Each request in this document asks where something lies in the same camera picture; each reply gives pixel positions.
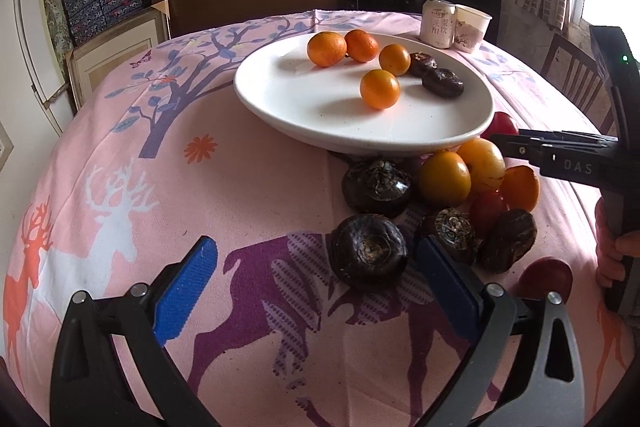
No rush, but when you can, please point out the large dark chestnut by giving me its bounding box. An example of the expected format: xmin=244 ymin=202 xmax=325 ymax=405
xmin=328 ymin=213 xmax=409 ymax=291

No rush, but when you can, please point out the yellow round fruit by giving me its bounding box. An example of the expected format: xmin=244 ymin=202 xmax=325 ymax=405
xmin=457 ymin=138 xmax=506 ymax=193

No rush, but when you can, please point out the right hand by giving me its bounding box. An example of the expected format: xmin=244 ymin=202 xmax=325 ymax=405
xmin=594 ymin=198 xmax=640 ymax=288

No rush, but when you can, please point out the dark chestnut in pile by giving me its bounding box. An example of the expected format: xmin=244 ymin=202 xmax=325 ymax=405
xmin=476 ymin=209 xmax=537 ymax=274

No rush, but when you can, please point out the small red fruit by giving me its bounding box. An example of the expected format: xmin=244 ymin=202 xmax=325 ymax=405
xmin=469 ymin=192 xmax=509 ymax=236

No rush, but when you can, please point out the dark red plum right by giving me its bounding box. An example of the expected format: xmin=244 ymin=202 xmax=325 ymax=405
xmin=515 ymin=257 xmax=574 ymax=303

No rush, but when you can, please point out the large orange in pile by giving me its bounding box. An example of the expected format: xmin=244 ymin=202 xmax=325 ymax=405
xmin=499 ymin=165 xmax=540 ymax=212

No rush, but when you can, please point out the wooden chair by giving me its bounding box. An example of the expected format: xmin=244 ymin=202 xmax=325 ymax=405
xmin=540 ymin=34 xmax=617 ymax=136

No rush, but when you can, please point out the small orange behind finger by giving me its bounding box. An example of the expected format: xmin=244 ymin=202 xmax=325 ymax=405
xmin=418 ymin=150 xmax=472 ymax=207

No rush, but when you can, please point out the dark chestnut near plate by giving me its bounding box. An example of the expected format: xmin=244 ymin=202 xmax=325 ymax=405
xmin=422 ymin=68 xmax=464 ymax=98

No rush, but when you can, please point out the dark chestnut plate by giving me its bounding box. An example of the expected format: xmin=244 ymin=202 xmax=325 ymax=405
xmin=409 ymin=52 xmax=438 ymax=77
xmin=422 ymin=68 xmax=464 ymax=98

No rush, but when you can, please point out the white paper cup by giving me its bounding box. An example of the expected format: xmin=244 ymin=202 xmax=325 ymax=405
xmin=454 ymin=4 xmax=492 ymax=53

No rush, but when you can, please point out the orange on plate front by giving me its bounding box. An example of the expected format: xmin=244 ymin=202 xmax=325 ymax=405
xmin=359 ymin=69 xmax=400 ymax=110

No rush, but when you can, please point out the dark chestnut far plate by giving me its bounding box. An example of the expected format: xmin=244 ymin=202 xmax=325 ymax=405
xmin=409 ymin=52 xmax=438 ymax=77

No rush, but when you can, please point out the white drink can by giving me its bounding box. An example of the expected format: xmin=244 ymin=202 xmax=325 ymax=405
xmin=419 ymin=0 xmax=457 ymax=49

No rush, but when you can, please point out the white oval plate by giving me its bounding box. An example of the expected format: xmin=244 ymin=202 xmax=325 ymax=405
xmin=234 ymin=34 xmax=495 ymax=156

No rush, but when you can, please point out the small orange on plate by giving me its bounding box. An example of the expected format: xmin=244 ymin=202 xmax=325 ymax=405
xmin=378 ymin=43 xmax=411 ymax=76

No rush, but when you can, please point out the framed picture leaning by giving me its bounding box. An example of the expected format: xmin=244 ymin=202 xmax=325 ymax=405
xmin=65 ymin=0 xmax=170 ymax=109

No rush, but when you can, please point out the larger orange on plate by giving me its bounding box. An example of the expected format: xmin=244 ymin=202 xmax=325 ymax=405
xmin=344 ymin=29 xmax=378 ymax=63

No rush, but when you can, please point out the orange on plate far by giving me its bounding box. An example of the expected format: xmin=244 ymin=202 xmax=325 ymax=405
xmin=307 ymin=31 xmax=347 ymax=68

